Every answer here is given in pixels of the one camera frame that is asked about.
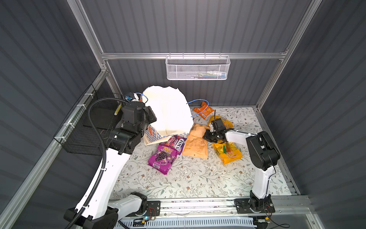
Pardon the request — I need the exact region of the yellow snack bag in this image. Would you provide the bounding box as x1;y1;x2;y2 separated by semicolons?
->
212;142;243;165
208;115;234;129

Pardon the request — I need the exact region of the yellow snack bag front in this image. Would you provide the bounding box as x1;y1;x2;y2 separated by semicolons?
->
212;142;243;165

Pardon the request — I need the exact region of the tan bread snack pack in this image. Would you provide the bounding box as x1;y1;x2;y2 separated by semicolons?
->
182;124;209;159

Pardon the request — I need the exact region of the white checkered paper bag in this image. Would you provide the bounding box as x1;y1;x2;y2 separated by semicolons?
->
142;86;209;146

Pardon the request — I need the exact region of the purple grape snack bag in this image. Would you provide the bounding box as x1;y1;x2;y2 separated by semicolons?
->
148;145;178;175

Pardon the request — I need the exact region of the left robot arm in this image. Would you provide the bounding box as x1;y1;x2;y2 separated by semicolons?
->
64;98;157;229

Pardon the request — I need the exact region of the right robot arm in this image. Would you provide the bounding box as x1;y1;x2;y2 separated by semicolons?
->
203;118;281;215

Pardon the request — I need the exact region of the purple Fox's candy bag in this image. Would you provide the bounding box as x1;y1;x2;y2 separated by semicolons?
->
160;135;187;155

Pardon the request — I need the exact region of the yellow marker pen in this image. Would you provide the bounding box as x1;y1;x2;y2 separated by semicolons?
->
114;104;122;116

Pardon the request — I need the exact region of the small orange snack packet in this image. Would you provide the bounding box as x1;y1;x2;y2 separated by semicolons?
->
193;101;214;119

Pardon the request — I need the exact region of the floral table mat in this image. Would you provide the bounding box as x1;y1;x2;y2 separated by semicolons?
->
110;107;292;200

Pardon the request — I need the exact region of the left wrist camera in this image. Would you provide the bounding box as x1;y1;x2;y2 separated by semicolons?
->
124;92;142;102

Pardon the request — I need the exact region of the black wire side basket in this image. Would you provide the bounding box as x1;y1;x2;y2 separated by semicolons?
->
54;86;123;156

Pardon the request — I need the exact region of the white wire wall basket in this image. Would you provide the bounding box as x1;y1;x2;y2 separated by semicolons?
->
165;55;231;81

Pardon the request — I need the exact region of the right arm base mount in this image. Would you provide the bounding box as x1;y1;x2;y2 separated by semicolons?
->
234;196;275;214

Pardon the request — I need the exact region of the white ventilated rail cover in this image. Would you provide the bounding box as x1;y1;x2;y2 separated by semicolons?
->
115;217;257;229

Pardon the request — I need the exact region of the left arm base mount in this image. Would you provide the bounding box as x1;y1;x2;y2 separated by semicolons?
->
131;200;161;217

